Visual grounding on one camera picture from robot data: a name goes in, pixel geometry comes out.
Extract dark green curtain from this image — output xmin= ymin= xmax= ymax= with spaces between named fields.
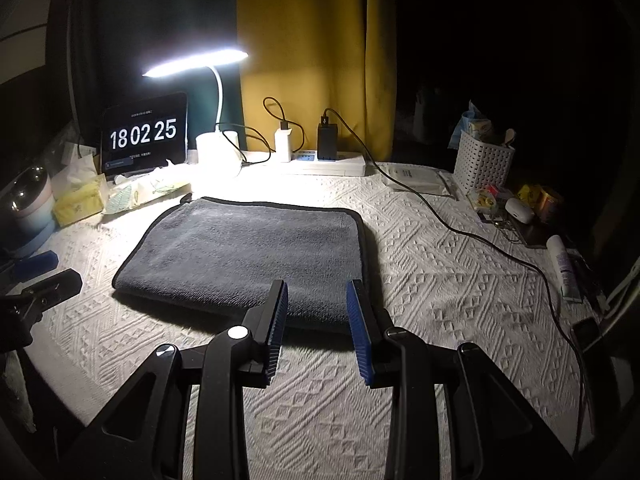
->
xmin=65 ymin=0 xmax=247 ymax=152

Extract blue packets in basket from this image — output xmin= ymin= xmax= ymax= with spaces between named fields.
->
xmin=448 ymin=101 xmax=496 ymax=150

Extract white earbuds case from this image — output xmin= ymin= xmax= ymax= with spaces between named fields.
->
xmin=505 ymin=197 xmax=536 ymax=224

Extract tablet clock display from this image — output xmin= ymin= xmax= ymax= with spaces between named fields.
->
xmin=100 ymin=91 xmax=190 ymax=175

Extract white charger plug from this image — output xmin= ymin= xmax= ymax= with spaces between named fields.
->
xmin=274 ymin=127 xmax=294 ymax=163

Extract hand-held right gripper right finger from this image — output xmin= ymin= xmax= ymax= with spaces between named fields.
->
xmin=346 ymin=279 xmax=596 ymax=480

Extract dark phone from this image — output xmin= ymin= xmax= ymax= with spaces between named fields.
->
xmin=571 ymin=317 xmax=602 ymax=357

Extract black charger plug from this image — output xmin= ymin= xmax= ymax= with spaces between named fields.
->
xmin=317 ymin=118 xmax=339 ymax=162

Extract yellow tissue box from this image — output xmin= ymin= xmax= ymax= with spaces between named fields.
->
xmin=51 ymin=156 xmax=109 ymax=229

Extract grey towel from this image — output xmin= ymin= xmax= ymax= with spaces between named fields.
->
xmin=112 ymin=196 xmax=372 ymax=336

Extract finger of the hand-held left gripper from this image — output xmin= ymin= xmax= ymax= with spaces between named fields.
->
xmin=0 ymin=268 xmax=84 ymax=322
xmin=9 ymin=251 xmax=60 ymax=282

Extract yellow can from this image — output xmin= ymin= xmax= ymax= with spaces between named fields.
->
xmin=534 ymin=186 xmax=565 ymax=224

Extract white power strip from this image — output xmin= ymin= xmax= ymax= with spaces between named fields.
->
xmin=280 ymin=150 xmax=369 ymax=177

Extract white plastic basket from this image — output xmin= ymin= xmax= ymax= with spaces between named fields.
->
xmin=454 ymin=130 xmax=516 ymax=194

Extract cup with metal lid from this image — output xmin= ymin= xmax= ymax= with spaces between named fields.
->
xmin=0 ymin=165 xmax=57 ymax=257

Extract long black cable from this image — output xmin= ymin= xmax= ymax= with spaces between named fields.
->
xmin=322 ymin=106 xmax=597 ymax=457

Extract looped black cable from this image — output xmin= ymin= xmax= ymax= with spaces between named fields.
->
xmin=215 ymin=97 xmax=307 ymax=167

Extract white wet wipes pack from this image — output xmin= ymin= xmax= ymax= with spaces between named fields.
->
xmin=381 ymin=162 xmax=457 ymax=197

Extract white desk lamp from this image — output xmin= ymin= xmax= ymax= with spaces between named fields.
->
xmin=142 ymin=49 xmax=249 ymax=177

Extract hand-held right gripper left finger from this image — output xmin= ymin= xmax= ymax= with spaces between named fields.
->
xmin=60 ymin=280 xmax=290 ymax=480

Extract white tube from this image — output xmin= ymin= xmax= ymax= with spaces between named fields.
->
xmin=545 ymin=234 xmax=584 ymax=304

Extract small colourful packet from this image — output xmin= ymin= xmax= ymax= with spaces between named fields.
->
xmin=469 ymin=185 xmax=516 ymax=212

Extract leaf patterned tissue pack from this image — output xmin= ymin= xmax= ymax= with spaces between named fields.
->
xmin=103 ymin=172 xmax=194 ymax=217

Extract white patterned tablecloth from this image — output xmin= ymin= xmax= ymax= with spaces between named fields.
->
xmin=20 ymin=159 xmax=603 ymax=480

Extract yellow curtain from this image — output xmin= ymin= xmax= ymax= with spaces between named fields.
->
xmin=235 ymin=0 xmax=402 ymax=162

